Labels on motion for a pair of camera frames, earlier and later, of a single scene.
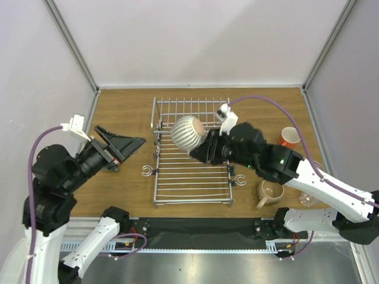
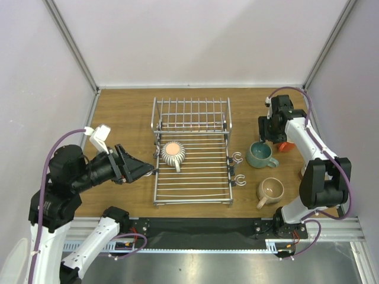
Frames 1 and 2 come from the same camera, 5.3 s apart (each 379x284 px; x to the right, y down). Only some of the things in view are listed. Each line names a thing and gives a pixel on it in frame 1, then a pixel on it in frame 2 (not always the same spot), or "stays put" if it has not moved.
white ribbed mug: x=187 y=132 → x=173 y=153
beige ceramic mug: x=271 y=192 stays put
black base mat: x=203 y=233 stays put
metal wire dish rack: x=179 y=178 stays put
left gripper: x=119 y=148 → x=125 y=167
